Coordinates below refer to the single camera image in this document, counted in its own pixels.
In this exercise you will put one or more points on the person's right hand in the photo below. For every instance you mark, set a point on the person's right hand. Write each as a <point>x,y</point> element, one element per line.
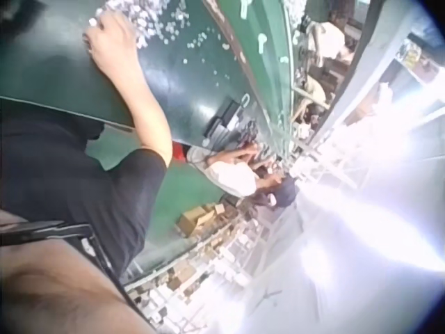
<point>111,45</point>

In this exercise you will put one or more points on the storage shelf with goods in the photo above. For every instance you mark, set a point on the storage shelf with goods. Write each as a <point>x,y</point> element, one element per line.
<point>194,275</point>

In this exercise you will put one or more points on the small white part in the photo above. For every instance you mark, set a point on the small white part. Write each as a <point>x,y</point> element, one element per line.
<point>92,22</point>

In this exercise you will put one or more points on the cardboard boxes heap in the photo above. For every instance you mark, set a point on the cardboard boxes heap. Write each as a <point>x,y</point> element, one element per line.
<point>200,217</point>

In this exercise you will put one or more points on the person's right fingers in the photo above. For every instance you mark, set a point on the person's right fingers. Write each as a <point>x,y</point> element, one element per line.
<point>91,35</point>

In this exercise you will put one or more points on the red stool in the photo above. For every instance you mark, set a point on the red stool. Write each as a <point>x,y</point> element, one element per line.
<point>179,152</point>

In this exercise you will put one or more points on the black machine box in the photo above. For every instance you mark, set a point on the black machine box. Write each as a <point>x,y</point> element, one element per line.
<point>227,120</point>

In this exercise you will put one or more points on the green conveyor belt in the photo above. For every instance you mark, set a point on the green conveyor belt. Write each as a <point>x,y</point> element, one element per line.
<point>274,69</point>

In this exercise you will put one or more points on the heap of small white parts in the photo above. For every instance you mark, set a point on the heap of small white parts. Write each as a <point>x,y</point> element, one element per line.
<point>139,17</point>

